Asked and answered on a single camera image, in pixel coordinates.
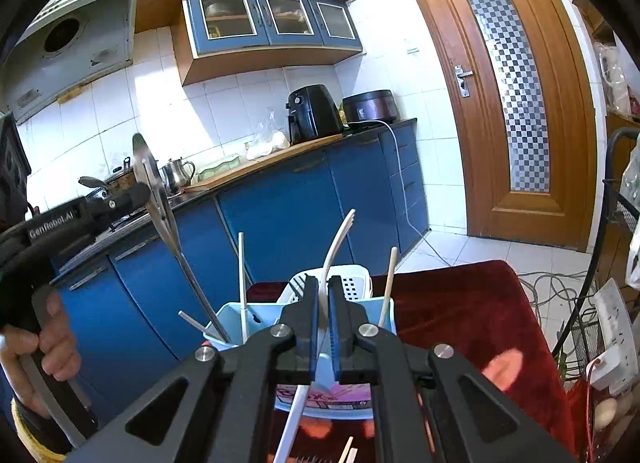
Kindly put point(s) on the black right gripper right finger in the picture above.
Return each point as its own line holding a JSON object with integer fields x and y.
{"x": 430, "y": 405}

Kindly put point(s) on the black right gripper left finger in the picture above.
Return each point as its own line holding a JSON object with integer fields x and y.
{"x": 216, "y": 406}

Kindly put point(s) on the steel spatula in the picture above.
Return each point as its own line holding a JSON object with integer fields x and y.
{"x": 163, "y": 219}

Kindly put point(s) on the light wooden chopstick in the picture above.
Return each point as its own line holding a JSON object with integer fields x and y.
{"x": 388, "y": 286}

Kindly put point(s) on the white chopstick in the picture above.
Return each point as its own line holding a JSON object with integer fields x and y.
{"x": 242, "y": 289}
{"x": 204, "y": 329}

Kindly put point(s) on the blue lower kitchen cabinets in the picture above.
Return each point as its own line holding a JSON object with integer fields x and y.
{"x": 123, "y": 294}

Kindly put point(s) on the person's left hand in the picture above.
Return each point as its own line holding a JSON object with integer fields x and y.
{"x": 58, "y": 345}

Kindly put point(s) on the white chopstick in holder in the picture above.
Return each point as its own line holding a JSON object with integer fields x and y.
{"x": 242, "y": 289}

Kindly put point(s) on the steel wok with lid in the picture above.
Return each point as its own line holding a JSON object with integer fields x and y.
{"x": 122, "y": 179}

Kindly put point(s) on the dark red floral tablecloth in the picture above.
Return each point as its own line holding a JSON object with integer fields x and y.
{"x": 481, "y": 310}

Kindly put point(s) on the wooden chopsticks on table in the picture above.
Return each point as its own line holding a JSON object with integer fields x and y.
{"x": 349, "y": 452}

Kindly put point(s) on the white power strip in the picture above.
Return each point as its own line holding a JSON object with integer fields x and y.
{"x": 617, "y": 368}

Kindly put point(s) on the steel kettle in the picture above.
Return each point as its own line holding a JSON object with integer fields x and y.
{"x": 177, "y": 174}

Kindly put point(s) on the grey range hood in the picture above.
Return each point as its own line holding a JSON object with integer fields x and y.
{"x": 70, "y": 43}

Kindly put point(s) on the clear plastic bag on counter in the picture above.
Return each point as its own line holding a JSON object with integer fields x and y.
{"x": 269, "y": 139}

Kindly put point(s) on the black air fryer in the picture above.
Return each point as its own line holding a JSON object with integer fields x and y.
{"x": 312, "y": 114}

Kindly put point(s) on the brown wooden glass door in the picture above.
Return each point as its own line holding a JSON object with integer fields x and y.
{"x": 526, "y": 133}

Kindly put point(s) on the dark rice cooker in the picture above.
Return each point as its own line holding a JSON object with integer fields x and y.
{"x": 376, "y": 105}

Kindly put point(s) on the cluttered wooden side shelf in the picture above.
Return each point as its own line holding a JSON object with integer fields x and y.
{"x": 603, "y": 55}

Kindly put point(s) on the black wire rack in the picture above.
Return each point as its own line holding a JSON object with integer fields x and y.
{"x": 580, "y": 336}

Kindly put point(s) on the blue upper wall cabinets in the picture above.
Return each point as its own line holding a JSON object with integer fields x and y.
{"x": 217, "y": 37}

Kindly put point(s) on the silver door handle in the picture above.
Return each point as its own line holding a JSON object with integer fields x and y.
{"x": 462, "y": 77}

